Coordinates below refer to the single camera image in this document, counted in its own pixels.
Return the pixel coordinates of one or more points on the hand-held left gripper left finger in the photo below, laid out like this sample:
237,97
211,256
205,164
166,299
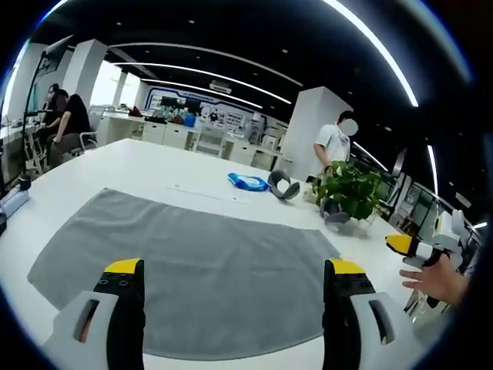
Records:
96,327

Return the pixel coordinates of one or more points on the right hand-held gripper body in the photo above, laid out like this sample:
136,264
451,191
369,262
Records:
452,231

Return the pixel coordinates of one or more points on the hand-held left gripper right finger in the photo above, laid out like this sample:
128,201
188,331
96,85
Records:
358,327

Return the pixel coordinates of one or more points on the grey towel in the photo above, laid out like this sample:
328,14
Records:
200,262

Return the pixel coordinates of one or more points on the person's right hand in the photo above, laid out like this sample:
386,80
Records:
443,281

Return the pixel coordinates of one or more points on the grey curved object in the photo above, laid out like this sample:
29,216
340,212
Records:
335,217

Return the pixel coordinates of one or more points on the green potted plant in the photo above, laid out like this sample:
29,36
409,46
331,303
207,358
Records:
352,189

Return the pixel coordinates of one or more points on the pale blue box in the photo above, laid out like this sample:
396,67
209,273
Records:
13,201

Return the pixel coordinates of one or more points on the grey curved headband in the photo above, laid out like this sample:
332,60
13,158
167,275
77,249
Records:
274,185

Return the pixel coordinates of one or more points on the black cup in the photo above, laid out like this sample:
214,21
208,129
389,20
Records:
24,182

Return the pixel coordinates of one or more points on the white table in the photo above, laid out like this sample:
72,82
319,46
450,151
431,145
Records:
154,165

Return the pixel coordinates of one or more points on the blue packet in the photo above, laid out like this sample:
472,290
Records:
248,182

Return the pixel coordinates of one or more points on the white office chair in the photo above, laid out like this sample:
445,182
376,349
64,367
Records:
86,140

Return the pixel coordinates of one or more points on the white office cabinets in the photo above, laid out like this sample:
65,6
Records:
173,135

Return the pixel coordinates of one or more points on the blue storage box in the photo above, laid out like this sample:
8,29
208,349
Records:
190,120

